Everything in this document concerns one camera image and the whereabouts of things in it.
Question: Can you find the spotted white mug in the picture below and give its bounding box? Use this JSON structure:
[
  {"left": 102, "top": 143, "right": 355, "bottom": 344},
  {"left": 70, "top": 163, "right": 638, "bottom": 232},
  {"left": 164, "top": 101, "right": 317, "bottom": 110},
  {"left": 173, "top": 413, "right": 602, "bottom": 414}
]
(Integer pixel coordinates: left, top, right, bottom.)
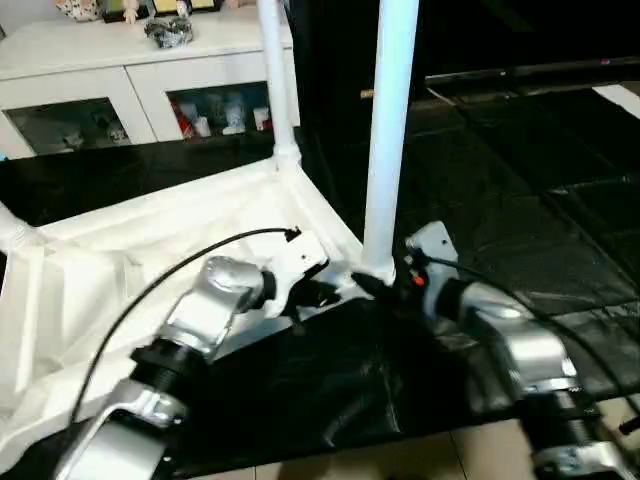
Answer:
[{"left": 56, "top": 0, "right": 103, "bottom": 23}]

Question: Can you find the white glass-door cabinet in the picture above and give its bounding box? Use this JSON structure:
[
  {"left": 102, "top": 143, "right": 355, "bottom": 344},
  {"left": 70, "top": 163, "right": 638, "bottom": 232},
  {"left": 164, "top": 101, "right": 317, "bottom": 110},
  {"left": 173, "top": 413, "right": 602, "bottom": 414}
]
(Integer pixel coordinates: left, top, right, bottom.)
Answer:
[{"left": 0, "top": 5, "right": 297, "bottom": 161}]

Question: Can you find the red bottle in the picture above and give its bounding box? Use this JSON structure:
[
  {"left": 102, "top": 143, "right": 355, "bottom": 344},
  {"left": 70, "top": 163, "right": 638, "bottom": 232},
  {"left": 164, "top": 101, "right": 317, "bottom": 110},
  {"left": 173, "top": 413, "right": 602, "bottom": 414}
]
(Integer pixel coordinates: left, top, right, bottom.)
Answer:
[{"left": 178, "top": 98, "right": 196, "bottom": 139}]

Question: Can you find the dark metal rail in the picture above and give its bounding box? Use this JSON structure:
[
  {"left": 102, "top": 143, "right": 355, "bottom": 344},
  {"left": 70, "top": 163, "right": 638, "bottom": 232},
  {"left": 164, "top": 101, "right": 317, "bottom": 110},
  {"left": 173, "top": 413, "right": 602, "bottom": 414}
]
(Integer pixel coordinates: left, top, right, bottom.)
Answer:
[{"left": 425, "top": 58, "right": 640, "bottom": 89}]

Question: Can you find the dark bundle on cabinet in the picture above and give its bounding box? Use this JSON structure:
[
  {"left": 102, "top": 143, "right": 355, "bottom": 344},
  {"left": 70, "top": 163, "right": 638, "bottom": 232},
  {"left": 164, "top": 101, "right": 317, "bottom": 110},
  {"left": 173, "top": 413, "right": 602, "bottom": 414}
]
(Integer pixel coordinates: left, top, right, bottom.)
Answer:
[{"left": 144, "top": 16, "right": 195, "bottom": 51}]

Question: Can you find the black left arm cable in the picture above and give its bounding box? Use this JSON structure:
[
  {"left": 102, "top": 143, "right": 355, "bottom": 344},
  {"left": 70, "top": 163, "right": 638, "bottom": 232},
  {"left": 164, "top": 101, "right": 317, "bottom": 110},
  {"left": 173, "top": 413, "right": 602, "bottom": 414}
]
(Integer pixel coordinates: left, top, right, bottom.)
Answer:
[{"left": 70, "top": 228, "right": 301, "bottom": 441}]

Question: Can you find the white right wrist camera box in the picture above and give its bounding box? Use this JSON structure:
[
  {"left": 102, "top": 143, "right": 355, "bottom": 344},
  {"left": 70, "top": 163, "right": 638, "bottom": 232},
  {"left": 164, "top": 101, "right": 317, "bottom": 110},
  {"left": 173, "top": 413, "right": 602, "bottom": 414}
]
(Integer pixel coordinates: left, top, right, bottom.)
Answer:
[{"left": 404, "top": 222, "right": 459, "bottom": 281}]

